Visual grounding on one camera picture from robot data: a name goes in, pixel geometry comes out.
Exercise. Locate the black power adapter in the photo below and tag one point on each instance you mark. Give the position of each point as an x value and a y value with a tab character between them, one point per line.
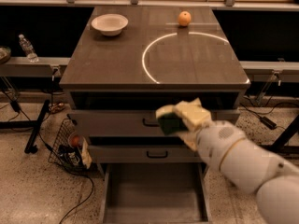
268	123

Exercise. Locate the grey bottom drawer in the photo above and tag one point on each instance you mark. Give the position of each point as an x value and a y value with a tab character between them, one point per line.
154	193

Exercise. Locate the white ceramic bowl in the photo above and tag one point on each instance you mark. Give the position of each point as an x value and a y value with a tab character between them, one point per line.
109	24

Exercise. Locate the orange fruit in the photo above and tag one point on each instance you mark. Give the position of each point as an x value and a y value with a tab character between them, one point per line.
184	18

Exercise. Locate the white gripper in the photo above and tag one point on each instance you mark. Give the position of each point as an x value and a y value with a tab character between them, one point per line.
218	144

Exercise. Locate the black wire basket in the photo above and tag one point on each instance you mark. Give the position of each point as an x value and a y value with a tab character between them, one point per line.
70	149

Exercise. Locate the grey drawer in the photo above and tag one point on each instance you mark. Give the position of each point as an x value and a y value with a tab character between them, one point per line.
110	123
143	154
154	193

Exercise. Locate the grey top drawer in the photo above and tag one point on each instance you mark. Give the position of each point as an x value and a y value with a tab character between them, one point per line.
110	123

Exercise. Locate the grey drawer cabinet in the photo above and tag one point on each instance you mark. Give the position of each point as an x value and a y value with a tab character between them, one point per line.
154	62

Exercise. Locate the green yellow sponge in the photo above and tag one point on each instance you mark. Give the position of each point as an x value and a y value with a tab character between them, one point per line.
169	121

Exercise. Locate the round dish at left edge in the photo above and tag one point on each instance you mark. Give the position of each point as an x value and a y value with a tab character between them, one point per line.
5	54

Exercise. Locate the grey middle drawer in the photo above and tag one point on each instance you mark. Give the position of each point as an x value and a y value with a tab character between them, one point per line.
143	154

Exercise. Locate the black table leg left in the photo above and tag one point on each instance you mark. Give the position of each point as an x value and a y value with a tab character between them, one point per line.
31	147

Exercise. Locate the clear plastic water bottle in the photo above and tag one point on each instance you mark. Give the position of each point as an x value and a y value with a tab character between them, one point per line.
28	49

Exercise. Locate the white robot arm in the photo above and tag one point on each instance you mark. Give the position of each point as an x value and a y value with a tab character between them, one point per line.
273	180

